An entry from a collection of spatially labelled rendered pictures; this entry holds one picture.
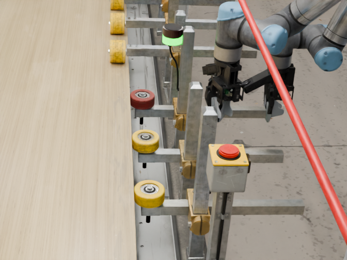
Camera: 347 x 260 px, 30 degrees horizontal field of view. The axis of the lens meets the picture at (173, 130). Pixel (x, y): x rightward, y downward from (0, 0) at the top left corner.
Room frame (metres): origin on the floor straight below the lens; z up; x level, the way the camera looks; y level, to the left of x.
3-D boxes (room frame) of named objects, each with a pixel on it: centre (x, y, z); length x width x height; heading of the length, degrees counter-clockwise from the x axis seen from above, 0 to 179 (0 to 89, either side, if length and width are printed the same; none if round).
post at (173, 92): (2.06, 0.00, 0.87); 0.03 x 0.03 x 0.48; 6
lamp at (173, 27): (1.80, 0.02, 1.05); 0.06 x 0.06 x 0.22; 6
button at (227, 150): (1.05, -0.11, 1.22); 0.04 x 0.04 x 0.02
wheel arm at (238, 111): (1.85, -0.08, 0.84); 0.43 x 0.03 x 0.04; 96
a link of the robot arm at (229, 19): (1.62, -0.14, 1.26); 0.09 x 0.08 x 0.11; 53
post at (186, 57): (1.81, -0.02, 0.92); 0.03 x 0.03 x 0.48; 6
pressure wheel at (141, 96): (1.83, 0.11, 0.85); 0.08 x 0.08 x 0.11
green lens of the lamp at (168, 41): (1.80, 0.02, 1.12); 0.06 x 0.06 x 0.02
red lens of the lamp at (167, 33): (1.80, 0.02, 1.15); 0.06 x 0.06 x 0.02
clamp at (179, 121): (1.83, -0.02, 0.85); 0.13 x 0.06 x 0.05; 6
